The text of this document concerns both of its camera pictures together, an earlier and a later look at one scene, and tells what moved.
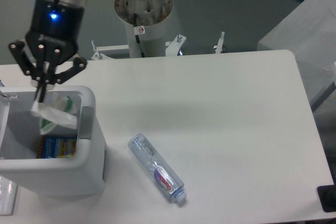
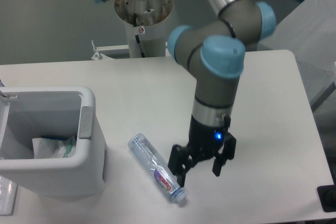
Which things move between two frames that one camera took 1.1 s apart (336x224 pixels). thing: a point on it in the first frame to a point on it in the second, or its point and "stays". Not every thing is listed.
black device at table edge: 327,195 stays
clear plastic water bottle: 159,171 stays
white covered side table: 308,31 stays
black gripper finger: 80,63 to 180,160
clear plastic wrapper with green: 56,110 to 45,148
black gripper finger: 28,64 to 228,153
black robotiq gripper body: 56,24 to 205,140
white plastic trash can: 83,176 stays
